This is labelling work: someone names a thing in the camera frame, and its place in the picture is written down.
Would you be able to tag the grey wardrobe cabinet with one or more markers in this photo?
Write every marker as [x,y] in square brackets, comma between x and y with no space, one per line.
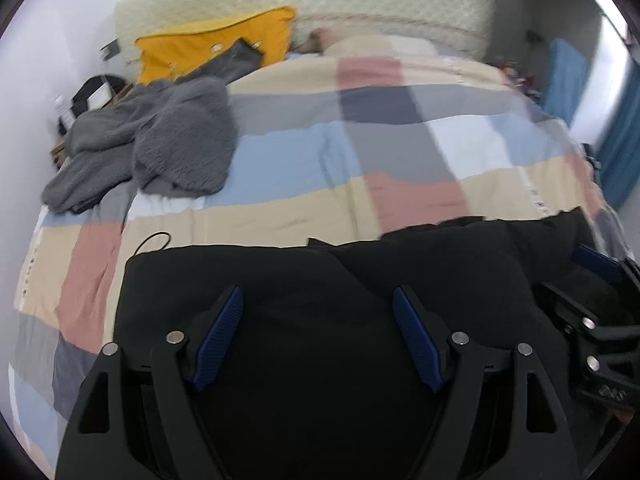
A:
[522,30]

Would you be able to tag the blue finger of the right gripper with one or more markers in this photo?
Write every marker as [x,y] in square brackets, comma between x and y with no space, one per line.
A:
[622,275]
[602,361]

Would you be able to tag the dark grey folded garment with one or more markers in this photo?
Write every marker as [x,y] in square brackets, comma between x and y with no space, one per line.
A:
[238,61]

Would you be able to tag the bottles on nightstand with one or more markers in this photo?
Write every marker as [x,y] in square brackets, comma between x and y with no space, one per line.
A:
[524,83]

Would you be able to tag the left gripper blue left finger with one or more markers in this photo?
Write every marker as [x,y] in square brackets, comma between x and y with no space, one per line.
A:
[95,444]

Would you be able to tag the blue curtain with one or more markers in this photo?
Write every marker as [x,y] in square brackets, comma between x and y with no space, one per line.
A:
[619,151]

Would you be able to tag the patchwork checkered duvet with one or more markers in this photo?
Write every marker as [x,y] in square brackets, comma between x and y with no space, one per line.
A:
[340,148]

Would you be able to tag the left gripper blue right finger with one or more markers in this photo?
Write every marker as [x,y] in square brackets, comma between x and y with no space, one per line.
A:
[498,414]

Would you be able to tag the yellow pillow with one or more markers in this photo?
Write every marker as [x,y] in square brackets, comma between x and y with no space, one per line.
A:
[177,50]

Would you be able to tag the black puffer jacket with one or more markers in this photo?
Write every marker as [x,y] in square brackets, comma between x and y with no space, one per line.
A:
[318,381]

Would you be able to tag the grey fleece garment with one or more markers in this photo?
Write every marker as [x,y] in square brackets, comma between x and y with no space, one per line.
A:
[177,137]

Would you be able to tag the blue covered chair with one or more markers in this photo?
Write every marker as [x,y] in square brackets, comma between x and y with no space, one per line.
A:
[565,81]

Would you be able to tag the black bag with strap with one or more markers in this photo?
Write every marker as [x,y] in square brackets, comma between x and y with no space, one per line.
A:
[95,93]

